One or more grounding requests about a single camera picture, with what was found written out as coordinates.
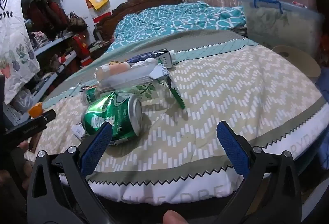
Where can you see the red bags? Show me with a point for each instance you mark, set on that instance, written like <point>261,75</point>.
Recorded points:
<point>48,14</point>

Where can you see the leaf print box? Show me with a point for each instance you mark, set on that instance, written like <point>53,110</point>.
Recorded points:
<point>144,91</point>

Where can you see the person's left hand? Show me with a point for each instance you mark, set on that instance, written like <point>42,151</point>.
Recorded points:
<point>24,146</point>

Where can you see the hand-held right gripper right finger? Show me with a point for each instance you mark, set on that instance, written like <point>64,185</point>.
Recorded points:
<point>232,148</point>

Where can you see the grey metal shelf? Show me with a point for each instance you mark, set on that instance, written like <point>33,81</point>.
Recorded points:
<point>51,40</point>

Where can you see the white plant print cloth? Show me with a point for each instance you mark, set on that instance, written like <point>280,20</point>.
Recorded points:
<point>15,41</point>

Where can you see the clear plastic tube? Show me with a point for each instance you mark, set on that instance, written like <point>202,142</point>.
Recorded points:
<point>123,80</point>

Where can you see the grey plastic bag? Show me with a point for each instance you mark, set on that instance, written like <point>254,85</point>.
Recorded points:
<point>23,100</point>

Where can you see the teal patterned blanket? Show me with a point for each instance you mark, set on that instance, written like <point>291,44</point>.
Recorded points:
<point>167,18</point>

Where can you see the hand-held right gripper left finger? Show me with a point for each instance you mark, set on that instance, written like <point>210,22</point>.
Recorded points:
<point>97,147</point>

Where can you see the dark blue foil packet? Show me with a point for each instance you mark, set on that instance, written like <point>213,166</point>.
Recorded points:
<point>144,55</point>

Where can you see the black white drink carton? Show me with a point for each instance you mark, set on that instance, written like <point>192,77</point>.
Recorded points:
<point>164,57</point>

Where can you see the crushed green drink can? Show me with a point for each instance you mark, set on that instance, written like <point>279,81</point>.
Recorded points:
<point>115,113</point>

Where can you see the small green can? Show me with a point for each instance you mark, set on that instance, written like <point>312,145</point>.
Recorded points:
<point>90,96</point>

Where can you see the red box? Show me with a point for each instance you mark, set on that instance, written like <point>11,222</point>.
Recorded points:
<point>81,48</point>

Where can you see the white paper scrap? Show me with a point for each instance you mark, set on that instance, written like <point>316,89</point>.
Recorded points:
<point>78,130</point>

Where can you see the peach plastic bottle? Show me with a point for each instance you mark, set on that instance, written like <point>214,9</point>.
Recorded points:
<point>115,69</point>

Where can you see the white green carton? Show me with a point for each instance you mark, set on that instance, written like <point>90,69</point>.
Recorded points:
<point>159,73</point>

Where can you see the beige round bin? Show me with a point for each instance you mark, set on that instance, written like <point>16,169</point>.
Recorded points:
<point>298,59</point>

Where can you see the brown handbag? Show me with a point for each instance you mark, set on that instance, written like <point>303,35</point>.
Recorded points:
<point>77,22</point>

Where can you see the green serrated wrapper strip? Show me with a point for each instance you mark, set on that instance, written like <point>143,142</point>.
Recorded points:
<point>177,94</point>

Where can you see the red white packet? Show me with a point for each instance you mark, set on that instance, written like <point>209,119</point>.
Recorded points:
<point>299,4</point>

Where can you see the beige zigzag blanket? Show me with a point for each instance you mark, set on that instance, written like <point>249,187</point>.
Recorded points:
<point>205,100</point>

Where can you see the carved wooden headboard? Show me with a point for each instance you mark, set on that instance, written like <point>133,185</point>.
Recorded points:
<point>144,1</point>

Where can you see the person's right hand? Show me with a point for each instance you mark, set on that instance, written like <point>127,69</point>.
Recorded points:
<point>176,217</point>

